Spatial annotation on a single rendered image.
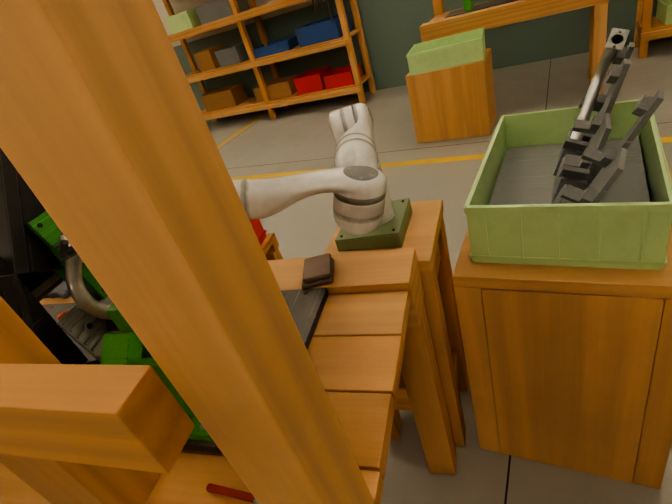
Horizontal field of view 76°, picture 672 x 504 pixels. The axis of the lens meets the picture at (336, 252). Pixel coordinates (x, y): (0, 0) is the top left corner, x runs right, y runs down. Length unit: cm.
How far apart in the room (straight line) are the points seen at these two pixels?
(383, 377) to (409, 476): 93
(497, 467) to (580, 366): 56
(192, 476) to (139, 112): 68
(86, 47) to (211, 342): 21
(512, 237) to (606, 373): 44
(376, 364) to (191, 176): 61
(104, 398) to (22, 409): 9
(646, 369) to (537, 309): 29
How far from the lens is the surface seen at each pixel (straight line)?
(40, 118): 31
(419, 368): 126
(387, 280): 100
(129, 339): 74
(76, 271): 100
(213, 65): 714
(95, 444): 47
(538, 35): 608
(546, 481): 171
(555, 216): 109
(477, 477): 171
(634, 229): 111
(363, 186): 71
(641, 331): 123
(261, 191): 73
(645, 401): 142
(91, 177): 30
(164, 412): 44
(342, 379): 85
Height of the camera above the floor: 151
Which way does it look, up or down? 32 degrees down
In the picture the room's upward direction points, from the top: 18 degrees counter-clockwise
